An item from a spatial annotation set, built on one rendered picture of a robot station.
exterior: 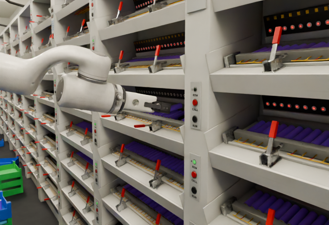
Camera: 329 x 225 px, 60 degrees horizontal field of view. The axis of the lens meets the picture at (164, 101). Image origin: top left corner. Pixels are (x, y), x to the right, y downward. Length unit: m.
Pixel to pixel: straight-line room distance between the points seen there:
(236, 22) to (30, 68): 0.52
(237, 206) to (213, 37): 0.43
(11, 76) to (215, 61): 0.48
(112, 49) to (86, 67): 0.62
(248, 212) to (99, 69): 0.51
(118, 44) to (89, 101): 0.65
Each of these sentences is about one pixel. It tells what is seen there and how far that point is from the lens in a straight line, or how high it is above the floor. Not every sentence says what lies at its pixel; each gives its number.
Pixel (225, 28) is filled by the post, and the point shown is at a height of 1.24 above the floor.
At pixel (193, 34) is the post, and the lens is 0.75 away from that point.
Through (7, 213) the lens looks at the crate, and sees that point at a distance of 1.73.
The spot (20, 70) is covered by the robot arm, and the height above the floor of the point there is 1.13.
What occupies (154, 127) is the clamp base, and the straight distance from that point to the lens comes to 0.93.
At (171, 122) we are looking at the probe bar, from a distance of 0.91.
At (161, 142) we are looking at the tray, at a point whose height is 0.91.
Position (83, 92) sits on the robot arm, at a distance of 0.73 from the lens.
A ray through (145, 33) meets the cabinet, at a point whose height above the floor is 1.31.
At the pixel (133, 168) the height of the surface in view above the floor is 0.75.
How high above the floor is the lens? 1.12
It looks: 5 degrees down
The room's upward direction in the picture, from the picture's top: straight up
